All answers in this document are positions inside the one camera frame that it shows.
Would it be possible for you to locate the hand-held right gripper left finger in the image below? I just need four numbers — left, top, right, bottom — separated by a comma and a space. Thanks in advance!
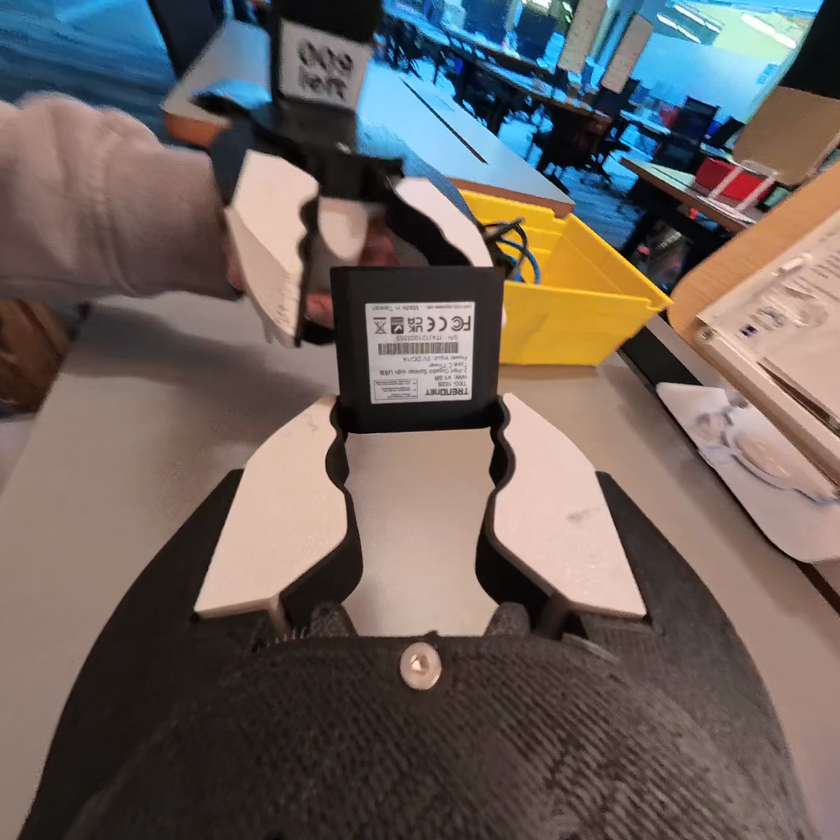
193, 394, 364, 634

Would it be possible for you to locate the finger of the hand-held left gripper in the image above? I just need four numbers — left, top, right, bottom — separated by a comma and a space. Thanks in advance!
223, 150, 322, 349
387, 176, 496, 269

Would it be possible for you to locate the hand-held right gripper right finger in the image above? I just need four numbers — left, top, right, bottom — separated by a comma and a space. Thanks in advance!
476, 392, 651, 639

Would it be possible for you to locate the black cable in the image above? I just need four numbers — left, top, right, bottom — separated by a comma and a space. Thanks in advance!
481, 218, 547, 284

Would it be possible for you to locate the black network splitter box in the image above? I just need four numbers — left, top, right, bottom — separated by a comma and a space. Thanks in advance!
330, 266, 506, 434

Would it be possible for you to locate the yellow plastic bin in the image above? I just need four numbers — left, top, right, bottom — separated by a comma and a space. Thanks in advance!
456, 189, 673, 367

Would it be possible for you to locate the person's left forearm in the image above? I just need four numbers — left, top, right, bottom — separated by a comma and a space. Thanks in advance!
0, 92, 247, 303

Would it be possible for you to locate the grey desk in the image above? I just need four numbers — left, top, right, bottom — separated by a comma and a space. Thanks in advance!
0, 289, 840, 840

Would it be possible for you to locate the grey background table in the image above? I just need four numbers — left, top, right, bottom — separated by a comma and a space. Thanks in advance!
161, 20, 576, 219

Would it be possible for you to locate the white book stand base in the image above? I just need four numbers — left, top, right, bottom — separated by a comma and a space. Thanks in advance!
656, 381, 840, 563

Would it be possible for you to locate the red box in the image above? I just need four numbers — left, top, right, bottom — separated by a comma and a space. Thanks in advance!
694, 156, 777, 211

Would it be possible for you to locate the wooden cabinet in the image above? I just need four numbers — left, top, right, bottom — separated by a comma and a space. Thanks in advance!
0, 298, 74, 416

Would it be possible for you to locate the wooden book stand board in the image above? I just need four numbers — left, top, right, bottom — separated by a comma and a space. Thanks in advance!
666, 164, 840, 460

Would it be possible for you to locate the clear plastic packet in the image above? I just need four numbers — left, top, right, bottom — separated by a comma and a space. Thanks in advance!
699, 259, 828, 368

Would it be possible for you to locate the printed instruction sheet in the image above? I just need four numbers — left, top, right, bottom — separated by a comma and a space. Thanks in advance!
699, 213, 840, 421

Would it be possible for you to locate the cardboard box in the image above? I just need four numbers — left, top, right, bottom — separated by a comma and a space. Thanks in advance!
730, 85, 840, 186

